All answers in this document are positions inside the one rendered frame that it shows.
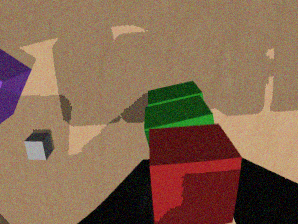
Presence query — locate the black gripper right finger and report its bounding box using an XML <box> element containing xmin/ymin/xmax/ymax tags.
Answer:
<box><xmin>233</xmin><ymin>157</ymin><xmax>298</xmax><ymax>224</ymax></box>

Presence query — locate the red block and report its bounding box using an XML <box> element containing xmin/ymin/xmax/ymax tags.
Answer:
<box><xmin>149</xmin><ymin>124</ymin><xmax>242</xmax><ymax>224</ymax></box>

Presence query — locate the green block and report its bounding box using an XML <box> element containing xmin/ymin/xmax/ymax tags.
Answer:
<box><xmin>148</xmin><ymin>81</ymin><xmax>204</xmax><ymax>107</ymax></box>
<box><xmin>145</xmin><ymin>95</ymin><xmax>214</xmax><ymax>144</ymax></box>

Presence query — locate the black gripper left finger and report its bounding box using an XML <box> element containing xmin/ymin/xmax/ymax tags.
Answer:
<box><xmin>78</xmin><ymin>159</ymin><xmax>154</xmax><ymax>224</ymax></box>

